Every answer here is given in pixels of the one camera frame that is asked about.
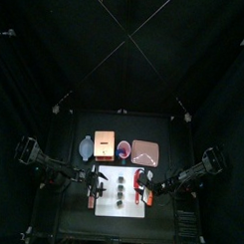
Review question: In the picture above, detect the salmon coloured toy block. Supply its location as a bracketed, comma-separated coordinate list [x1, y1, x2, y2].
[87, 195, 96, 210]

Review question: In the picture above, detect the wooden box with red drawer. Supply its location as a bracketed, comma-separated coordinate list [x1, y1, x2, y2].
[93, 130, 116, 162]

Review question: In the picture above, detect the white cutting board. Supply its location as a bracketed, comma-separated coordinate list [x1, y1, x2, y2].
[94, 164, 147, 218]

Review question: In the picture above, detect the light blue bowl with spout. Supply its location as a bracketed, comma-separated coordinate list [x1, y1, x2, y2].
[78, 134, 95, 163]

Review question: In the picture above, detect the pink plastic tray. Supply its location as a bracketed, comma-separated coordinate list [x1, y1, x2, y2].
[130, 139, 160, 168]

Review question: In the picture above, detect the black printed label panel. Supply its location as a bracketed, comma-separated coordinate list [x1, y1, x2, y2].
[173, 208, 200, 244]

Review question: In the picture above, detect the red plastic cup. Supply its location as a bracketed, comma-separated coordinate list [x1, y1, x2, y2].
[116, 139, 132, 160]

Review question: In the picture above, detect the blue plastic utensil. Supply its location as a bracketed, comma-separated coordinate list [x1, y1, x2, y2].
[115, 147, 125, 159]

